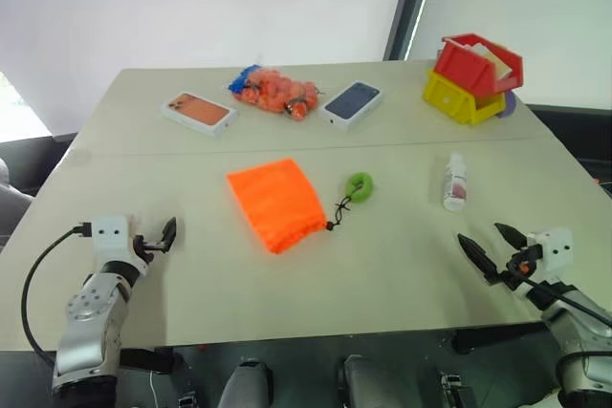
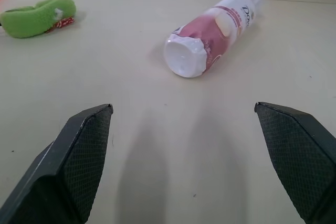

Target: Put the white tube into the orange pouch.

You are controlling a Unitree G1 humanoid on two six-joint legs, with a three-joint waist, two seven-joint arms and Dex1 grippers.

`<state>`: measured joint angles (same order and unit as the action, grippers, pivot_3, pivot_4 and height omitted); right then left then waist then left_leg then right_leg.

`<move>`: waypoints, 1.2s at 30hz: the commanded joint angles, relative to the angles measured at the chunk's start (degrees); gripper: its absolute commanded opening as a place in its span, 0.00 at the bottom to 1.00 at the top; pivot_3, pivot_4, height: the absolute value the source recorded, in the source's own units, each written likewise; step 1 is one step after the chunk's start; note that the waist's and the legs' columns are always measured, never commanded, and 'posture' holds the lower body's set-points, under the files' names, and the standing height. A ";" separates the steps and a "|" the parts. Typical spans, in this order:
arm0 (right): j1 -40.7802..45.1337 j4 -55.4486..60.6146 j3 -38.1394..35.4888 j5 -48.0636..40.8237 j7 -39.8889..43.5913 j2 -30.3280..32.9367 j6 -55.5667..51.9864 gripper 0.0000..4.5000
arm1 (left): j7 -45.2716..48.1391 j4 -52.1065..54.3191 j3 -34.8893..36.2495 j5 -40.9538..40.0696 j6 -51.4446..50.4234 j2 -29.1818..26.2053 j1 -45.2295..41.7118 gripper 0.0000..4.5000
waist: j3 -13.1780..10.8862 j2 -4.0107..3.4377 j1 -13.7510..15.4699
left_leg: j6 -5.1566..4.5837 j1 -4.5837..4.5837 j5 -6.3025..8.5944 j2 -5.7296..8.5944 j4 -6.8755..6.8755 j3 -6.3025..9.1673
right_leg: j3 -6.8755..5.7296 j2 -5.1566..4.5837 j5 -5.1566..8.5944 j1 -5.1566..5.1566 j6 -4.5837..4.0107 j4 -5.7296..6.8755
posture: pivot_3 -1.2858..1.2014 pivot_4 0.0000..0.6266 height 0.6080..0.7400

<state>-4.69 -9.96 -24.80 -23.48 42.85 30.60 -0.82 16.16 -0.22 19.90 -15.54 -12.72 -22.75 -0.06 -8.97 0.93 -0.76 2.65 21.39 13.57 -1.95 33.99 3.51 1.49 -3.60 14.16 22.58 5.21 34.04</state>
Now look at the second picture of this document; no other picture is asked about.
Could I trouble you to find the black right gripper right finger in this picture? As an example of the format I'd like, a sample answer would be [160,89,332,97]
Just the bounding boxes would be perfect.
[254,101,336,224]

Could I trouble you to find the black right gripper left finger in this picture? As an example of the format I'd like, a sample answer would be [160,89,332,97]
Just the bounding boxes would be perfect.
[0,103,114,224]

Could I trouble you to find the pink white Dove bottle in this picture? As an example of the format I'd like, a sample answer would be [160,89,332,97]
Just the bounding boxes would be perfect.
[163,0,264,78]

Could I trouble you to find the green plush toy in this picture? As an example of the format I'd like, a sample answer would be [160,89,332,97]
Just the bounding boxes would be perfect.
[0,0,77,39]

